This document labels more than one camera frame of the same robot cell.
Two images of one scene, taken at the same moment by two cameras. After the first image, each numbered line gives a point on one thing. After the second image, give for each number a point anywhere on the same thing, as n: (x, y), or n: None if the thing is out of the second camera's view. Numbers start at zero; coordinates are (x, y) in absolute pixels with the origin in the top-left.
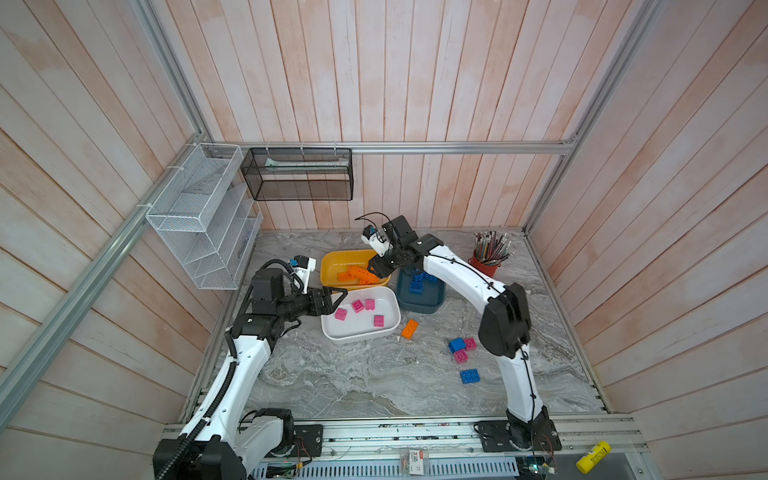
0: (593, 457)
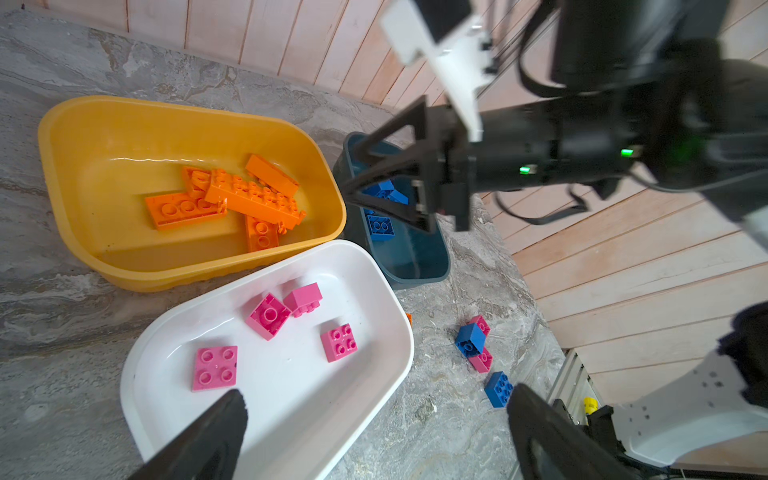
0: (591, 405)
